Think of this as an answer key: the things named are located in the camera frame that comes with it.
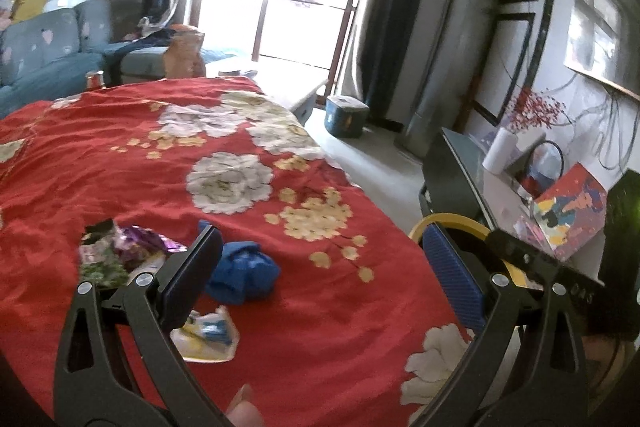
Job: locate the wall-mounted screen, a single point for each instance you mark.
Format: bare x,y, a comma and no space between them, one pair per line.
600,32

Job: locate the green printed snack wrapper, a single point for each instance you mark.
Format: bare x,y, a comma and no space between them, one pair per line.
100,267

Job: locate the grey tower air conditioner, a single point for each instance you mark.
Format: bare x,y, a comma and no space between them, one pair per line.
450,57

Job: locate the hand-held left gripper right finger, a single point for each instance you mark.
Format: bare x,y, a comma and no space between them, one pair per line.
452,272

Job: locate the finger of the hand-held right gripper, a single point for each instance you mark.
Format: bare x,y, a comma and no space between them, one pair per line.
535,257

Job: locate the red floral blanket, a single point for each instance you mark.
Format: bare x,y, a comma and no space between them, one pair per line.
150,187

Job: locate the grey coffee table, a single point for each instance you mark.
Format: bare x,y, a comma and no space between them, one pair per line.
310,99

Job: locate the small red box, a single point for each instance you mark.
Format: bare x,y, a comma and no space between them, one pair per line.
531,186

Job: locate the blue cloth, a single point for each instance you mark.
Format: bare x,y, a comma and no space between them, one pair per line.
245,272

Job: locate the white vase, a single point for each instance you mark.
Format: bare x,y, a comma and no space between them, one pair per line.
499,152

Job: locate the dark glass-topped cabinet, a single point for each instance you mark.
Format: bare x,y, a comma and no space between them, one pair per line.
450,167

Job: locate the person's right hand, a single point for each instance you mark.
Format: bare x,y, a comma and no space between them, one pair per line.
602,357

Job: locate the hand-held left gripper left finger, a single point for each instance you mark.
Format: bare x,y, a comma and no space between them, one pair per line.
192,277

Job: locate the colourful figure painting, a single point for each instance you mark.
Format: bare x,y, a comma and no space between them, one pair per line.
570,212

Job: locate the blue floral sofa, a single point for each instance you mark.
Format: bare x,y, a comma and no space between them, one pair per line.
45,57

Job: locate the purple snack wrapper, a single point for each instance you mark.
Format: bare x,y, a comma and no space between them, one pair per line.
137,242

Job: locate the blue storage box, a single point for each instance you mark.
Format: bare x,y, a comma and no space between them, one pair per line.
345,117

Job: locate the white and yellow packet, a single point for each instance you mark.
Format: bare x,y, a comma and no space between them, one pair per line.
200,347

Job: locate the person's left hand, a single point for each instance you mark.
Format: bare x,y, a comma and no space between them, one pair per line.
245,412

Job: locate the dark grey curtain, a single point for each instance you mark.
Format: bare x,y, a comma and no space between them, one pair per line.
385,7

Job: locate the red drink can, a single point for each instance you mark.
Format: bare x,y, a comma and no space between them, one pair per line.
93,80

